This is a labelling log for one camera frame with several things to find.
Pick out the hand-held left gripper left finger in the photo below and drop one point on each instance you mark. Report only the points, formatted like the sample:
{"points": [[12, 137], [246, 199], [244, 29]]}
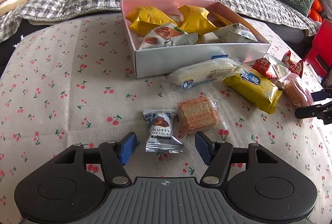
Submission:
{"points": [[128, 147]]}

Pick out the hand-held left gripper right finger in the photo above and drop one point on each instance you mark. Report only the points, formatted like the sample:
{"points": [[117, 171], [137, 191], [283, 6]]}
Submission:
{"points": [[203, 147]]}

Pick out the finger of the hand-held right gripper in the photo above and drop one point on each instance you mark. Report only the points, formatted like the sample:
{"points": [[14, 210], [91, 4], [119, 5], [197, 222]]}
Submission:
{"points": [[316, 111], [321, 95]]}

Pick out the pink wafer packet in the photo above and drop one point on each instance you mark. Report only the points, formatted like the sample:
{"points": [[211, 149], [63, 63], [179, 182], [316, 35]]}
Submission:
{"points": [[295, 90]]}

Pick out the clear wafer biscuit packet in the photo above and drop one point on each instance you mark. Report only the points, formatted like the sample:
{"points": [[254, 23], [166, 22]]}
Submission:
{"points": [[198, 115]]}

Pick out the silver chocolate truffle packet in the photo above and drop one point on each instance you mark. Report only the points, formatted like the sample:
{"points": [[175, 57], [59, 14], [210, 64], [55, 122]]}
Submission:
{"points": [[162, 133]]}

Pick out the red candy packet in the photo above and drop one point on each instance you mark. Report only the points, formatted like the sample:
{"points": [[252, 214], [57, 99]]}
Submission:
{"points": [[293, 63], [263, 68]]}

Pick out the yellow cracker packet blue label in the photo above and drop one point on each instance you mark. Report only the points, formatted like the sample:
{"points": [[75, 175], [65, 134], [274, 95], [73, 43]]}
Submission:
{"points": [[254, 89]]}

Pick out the white sandwich bread packet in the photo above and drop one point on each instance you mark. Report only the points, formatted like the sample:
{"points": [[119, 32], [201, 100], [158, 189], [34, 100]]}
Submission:
{"points": [[205, 73]]}

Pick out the pink cardboard box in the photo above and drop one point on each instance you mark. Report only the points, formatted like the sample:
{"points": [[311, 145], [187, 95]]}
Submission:
{"points": [[168, 60]]}

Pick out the white pecan nut packet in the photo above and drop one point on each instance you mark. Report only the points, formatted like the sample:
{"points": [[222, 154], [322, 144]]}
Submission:
{"points": [[166, 34], [236, 32]]}

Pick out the printed yellow snack packet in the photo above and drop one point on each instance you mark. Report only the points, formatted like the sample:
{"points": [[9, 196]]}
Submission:
{"points": [[197, 18]]}

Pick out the large ridged yellow snack packet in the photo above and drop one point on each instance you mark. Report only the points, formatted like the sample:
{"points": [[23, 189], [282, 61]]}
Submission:
{"points": [[147, 19]]}

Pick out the red plastic stool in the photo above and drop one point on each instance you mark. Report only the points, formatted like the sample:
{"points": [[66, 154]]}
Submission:
{"points": [[320, 42]]}

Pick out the orange soft object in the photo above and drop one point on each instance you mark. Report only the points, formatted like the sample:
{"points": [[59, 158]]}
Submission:
{"points": [[316, 10]]}

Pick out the cherry print tablecloth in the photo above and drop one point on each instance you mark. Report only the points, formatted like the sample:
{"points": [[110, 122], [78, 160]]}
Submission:
{"points": [[64, 84]]}

